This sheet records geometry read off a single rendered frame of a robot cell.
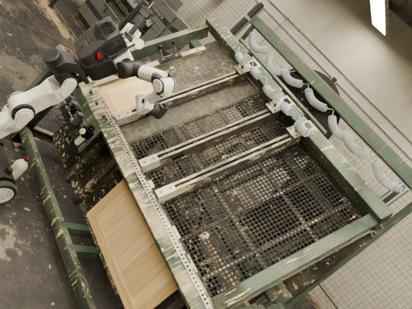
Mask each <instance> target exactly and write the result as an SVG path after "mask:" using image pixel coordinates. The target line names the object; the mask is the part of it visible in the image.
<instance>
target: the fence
mask: <svg viewBox="0 0 412 309"><path fill-rule="evenodd" d="M200 47H204V46H200ZM200 47H197V48H194V49H196V50H197V51H195V52H192V53H191V50H194V49H191V50H188V51H184V52H182V53H181V55H182V57H180V58H177V59H173V60H171V61H168V62H165V63H162V64H160V63H159V62H158V61H154V62H152V63H148V64H145V65H146V66H149V67H153V68H156V69H159V68H161V67H164V66H168V65H170V64H173V63H177V62H179V61H183V60H185V59H188V58H192V57H194V56H197V55H201V54H203V53H206V48H205V47H204V49H201V50H199V49H198V48H200ZM121 79H122V78H118V77H117V76H114V75H112V76H109V77H106V78H103V79H101V80H96V81H94V82H95V83H96V85H97V87H99V86H102V85H106V84H108V83H112V82H115V81H117V80H121Z"/></svg>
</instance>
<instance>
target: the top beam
mask: <svg viewBox="0 0 412 309"><path fill-rule="evenodd" d="M205 23H206V24H207V25H208V31H209V33H210V34H211V35H212V36H213V37H214V38H215V39H216V41H217V42H218V43H219V44H220V46H222V47H223V49H224V50H225V51H226V52H227V54H228V55H229V56H230V57H231V58H232V59H233V60H234V62H235V63H236V64H237V65H238V64H239V63H238V62H237V61H236V59H235V54H236V53H237V52H238V48H239V47H240V49H239V52H240V53H242V54H243V56H244V55H246V54H248V51H247V50H246V49H245V48H244V46H243V45H242V44H241V43H240V42H239V41H238V40H237V39H236V38H235V37H234V36H233V34H232V33H231V32H230V31H229V30H228V29H227V28H226V27H225V26H224V25H223V24H222V22H221V21H220V20H219V19H218V18H217V17H216V15H214V16H212V17H208V18H206V19H205ZM248 55H249V54H248ZM258 70H259V71H260V72H262V77H267V78H262V77H261V78H260V79H258V80H256V79H255V78H254V77H253V76H252V75H251V73H250V71H249V72H247V77H248V78H249V79H250V80H251V81H252V83H253V84H254V85H255V86H256V88H257V89H258V90H259V91H260V92H261V93H262V95H263V96H264V97H265V98H266V99H267V100H268V101H269V102H272V99H271V98H269V97H267V96H266V95H265V94H264V91H263V89H262V87H263V86H264V85H266V82H267V84H268V85H270V86H271V88H272V89H273V90H275V91H276V95H277V94H278V93H280V92H282V89H281V88H280V87H279V86H278V84H277V83H276V82H275V81H274V80H273V78H272V77H271V76H270V75H269V74H268V73H267V72H266V71H265V70H264V69H263V68H262V67H260V68H258ZM267 79H268V81H267ZM291 107H292V108H293V112H294V113H299V115H300V118H301V117H304V113H303V112H302V111H301V109H299V108H298V106H296V104H295V105H293V106H291ZM294 113H292V114H291V115H289V116H287V115H285V114H284V113H283V112H282V110H280V113H279V114H280V115H281V117H282V118H283V119H284V120H285V122H287V124H288V125H289V126H293V125H294V123H295V122H296V121H298V119H299V115H298V114H294ZM304 118H305V117H304ZM310 133H312V134H310V135H309V136H308V137H304V136H301V137H300V139H301V140H302V142H303V143H304V144H305V145H306V146H307V147H308V148H309V149H310V151H311V152H312V153H313V154H314V155H315V156H316V158H317V159H318V160H319V161H320V163H321V164H322V165H323V166H324V167H325V168H326V169H327V171H328V172H329V173H330V174H331V176H333V177H334V179H335V180H336V181H337V182H338V184H339V185H340V186H341V187H342V188H343V189H344V190H345V192H346V193H347V194H348V195H349V197H350V198H352V200H353V201H354V202H355V203H356V205H357V206H358V207H359V208H360V209H361V210H362V211H363V213H364V214H365V215H367V214H368V213H369V214H371V215H372V216H373V217H374V219H376V221H377V222H378V224H377V225H376V227H377V226H379V225H381V224H383V223H385V222H386V221H388V220H389V218H390V217H391V216H392V215H393V212H392V210H391V209H390V208H389V207H388V206H387V205H386V204H385V203H384V202H383V201H382V200H381V199H380V197H379V196H378V195H377V194H376V193H375V192H374V190H372V189H371V187H369V185H368V184H367V183H366V182H365V181H364V180H363V178H362V177H361V176H360V175H359V174H358V173H357V172H356V171H355V170H354V169H353V168H352V166H351V165H350V164H349V163H348V162H347V161H346V159H345V158H344V157H343V156H342V155H341V154H340V153H339V152H338V151H337V150H336V149H335V147H334V146H333V145H332V144H331V143H330V142H329V141H328V140H327V139H326V138H325V137H324V135H323V134H322V133H321V132H320V131H319V130H318V128H317V129H315V130H314V131H311V132H310ZM313 134H317V135H313Z"/></svg>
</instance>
